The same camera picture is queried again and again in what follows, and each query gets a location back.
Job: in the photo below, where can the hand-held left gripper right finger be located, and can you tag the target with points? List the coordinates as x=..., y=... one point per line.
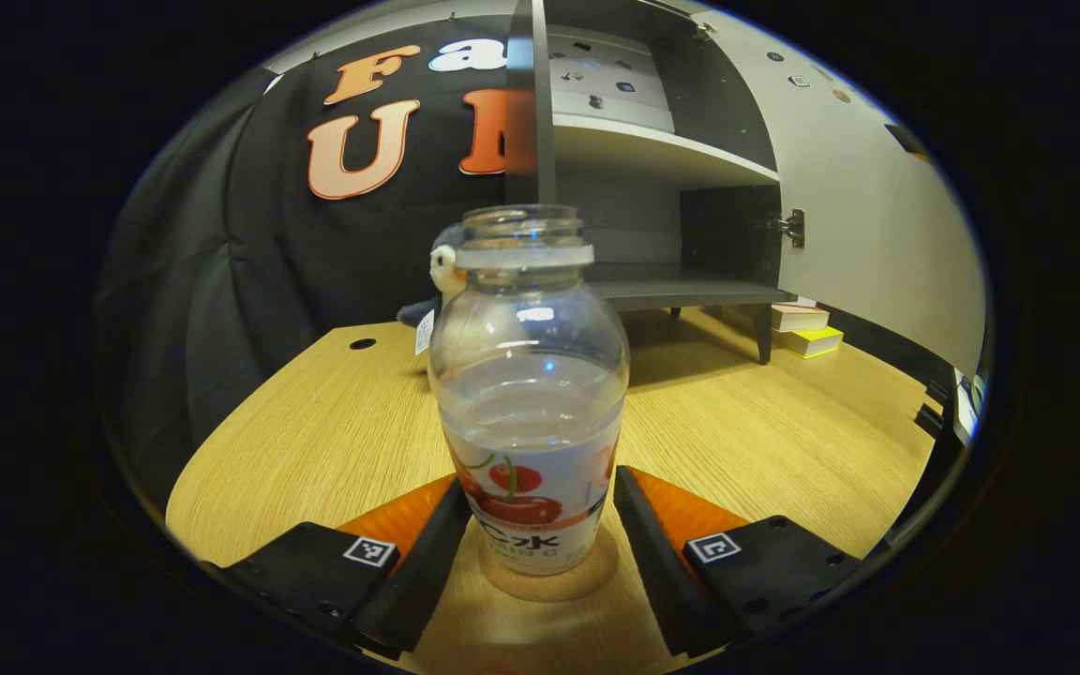
x=657, y=572

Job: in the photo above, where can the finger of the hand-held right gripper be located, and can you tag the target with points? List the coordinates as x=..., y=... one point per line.
x=904, y=139

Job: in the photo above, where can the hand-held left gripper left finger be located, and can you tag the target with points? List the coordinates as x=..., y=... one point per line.
x=427, y=572

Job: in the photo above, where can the white cabinet door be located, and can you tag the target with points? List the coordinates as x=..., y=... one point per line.
x=877, y=244

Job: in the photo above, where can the clear plastic bottle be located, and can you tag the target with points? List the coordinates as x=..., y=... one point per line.
x=529, y=394

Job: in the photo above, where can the grey cabinet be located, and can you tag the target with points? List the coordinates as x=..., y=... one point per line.
x=652, y=150

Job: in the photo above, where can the thick paperback book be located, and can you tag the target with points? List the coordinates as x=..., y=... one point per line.
x=798, y=318

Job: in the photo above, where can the white flat device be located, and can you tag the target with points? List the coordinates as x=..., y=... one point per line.
x=967, y=408

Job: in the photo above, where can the penguin plush toy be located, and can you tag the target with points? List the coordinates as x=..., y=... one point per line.
x=446, y=272

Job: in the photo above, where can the black backdrop cloth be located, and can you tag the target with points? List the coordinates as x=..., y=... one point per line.
x=249, y=262

